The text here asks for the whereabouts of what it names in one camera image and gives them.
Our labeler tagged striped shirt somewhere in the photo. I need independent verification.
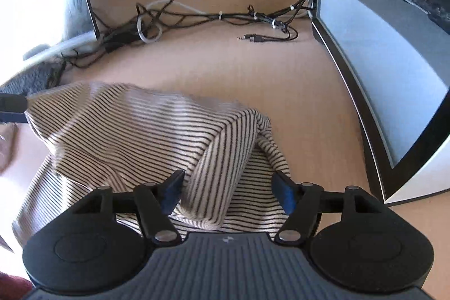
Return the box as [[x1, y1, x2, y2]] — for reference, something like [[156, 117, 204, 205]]
[[12, 81, 292, 253]]

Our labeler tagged grey looped cable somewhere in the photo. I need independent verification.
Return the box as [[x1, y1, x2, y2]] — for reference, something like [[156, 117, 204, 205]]
[[136, 0, 209, 44]]

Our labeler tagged black adapter box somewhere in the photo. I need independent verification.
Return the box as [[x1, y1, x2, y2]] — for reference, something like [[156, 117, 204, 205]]
[[103, 29, 142, 53]]

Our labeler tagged black cable bundle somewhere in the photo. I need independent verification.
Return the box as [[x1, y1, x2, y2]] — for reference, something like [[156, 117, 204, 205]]
[[60, 0, 316, 69]]

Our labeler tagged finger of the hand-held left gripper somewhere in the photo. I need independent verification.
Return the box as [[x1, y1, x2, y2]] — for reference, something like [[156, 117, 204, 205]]
[[0, 93, 29, 124]]

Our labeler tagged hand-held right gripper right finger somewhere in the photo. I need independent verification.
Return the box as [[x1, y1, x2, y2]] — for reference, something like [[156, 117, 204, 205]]
[[272, 170, 388, 247]]

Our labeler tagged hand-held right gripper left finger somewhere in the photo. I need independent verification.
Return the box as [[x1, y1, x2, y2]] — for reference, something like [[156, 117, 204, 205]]
[[70, 169, 186, 247]]

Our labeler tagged black audio jack cable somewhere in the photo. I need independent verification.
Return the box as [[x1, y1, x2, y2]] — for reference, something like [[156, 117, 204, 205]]
[[237, 29, 299, 45]]

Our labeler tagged right computer monitor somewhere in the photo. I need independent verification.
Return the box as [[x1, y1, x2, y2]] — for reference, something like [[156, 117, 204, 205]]
[[311, 0, 450, 206]]

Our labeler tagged black keyboard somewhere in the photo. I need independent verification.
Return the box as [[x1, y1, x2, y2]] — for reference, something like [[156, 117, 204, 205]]
[[0, 59, 66, 97]]

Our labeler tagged white monitor stand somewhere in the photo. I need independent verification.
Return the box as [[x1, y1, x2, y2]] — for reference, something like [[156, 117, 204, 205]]
[[23, 31, 100, 62]]

